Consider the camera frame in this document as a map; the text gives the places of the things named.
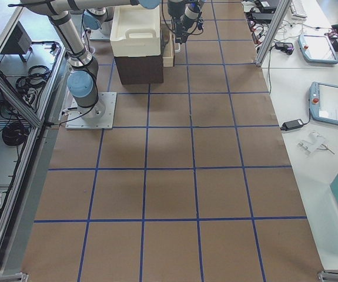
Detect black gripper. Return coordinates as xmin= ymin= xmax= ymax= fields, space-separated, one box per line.
xmin=168 ymin=1 xmax=201 ymax=52

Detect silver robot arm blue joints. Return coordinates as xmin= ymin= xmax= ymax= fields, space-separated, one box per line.
xmin=8 ymin=0 xmax=160 ymax=115

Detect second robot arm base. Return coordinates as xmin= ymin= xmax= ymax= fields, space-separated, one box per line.
xmin=83 ymin=7 xmax=114 ymax=33

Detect dark brown drawer cabinet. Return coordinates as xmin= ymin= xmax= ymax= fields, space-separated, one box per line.
xmin=115 ymin=55 xmax=163 ymax=85

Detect white plastic crate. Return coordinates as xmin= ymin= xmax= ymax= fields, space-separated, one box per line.
xmin=110 ymin=5 xmax=161 ymax=57

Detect black power brick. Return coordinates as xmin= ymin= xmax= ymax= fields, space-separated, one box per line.
xmin=250 ymin=12 xmax=274 ymax=24

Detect far teach pendant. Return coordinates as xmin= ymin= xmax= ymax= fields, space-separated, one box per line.
xmin=297 ymin=34 xmax=338 ymax=65

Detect teach pendant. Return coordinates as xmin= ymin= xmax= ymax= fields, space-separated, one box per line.
xmin=297 ymin=34 xmax=338 ymax=65
xmin=309 ymin=82 xmax=338 ymax=126

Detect black power adapter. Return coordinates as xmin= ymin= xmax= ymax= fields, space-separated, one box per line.
xmin=280 ymin=119 xmax=304 ymax=132

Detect grey monitor box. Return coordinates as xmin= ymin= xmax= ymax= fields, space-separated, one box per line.
xmin=0 ymin=21 xmax=32 ymax=62

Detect near teach pendant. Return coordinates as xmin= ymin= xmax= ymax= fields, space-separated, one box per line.
xmin=309 ymin=82 xmax=338 ymax=126

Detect aluminium frame post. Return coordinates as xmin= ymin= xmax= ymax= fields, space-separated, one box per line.
xmin=255 ymin=0 xmax=291 ymax=67

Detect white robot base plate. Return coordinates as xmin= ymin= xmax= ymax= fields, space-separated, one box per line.
xmin=65 ymin=92 xmax=117 ymax=130

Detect clear acrylic bracket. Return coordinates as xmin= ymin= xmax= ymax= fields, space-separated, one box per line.
xmin=298 ymin=130 xmax=335 ymax=156

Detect black cable coil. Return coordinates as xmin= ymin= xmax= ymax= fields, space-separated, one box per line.
xmin=1 ymin=122 xmax=28 ymax=147

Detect aluminium frame rail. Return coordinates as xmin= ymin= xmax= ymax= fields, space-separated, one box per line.
xmin=0 ymin=70 xmax=43 ymax=127

